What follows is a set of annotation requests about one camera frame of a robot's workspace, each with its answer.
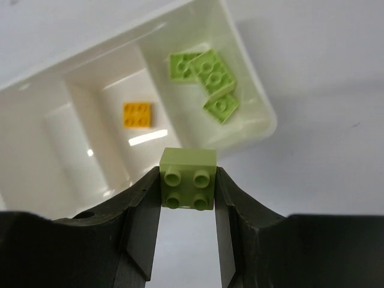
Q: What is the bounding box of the white divided plastic tray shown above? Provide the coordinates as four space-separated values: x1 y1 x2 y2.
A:
1 1 277 219

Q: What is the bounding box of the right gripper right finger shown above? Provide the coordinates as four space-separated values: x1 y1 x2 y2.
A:
215 168 383 287

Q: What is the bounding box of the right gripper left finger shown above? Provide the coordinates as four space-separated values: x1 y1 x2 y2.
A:
1 168 161 287

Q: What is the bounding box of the pale green 2x3 lego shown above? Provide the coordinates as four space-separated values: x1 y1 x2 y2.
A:
188 49 236 98

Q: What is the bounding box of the pale green lego front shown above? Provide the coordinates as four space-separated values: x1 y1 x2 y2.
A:
203 93 239 124

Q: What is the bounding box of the pale green 2x2 lego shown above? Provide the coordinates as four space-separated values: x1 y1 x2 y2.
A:
169 52 202 83

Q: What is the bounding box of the pale green small lego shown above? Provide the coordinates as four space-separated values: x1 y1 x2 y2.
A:
159 148 217 211

